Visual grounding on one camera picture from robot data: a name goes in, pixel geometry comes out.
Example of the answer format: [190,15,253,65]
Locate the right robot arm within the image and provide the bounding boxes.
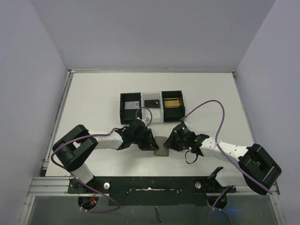
[164,123,282,195]

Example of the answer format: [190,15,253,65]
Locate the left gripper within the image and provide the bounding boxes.
[132,128,158,150]

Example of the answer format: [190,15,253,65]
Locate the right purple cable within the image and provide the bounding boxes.
[182,100,274,225]

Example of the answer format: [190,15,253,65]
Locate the black card in tray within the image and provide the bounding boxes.
[144,99,160,108]

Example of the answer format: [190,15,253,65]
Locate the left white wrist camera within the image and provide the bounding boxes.
[141,117,152,128]

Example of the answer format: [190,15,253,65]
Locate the black white sorting tray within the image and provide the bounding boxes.
[120,90,186,125]

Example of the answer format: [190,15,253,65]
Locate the black loop cable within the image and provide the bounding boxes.
[185,150,200,165]

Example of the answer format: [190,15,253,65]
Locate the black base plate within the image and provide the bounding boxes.
[67,175,236,207]

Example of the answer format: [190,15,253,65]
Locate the purple cable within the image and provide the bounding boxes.
[182,100,274,225]
[50,107,153,213]

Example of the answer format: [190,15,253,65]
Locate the grey card holder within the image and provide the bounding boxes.
[154,136,169,157]

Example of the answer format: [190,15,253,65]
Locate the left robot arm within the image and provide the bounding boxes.
[51,118,159,193]

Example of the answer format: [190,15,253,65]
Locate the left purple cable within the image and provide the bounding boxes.
[50,107,153,213]

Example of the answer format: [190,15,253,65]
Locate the gold card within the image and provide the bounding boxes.
[164,98,181,108]

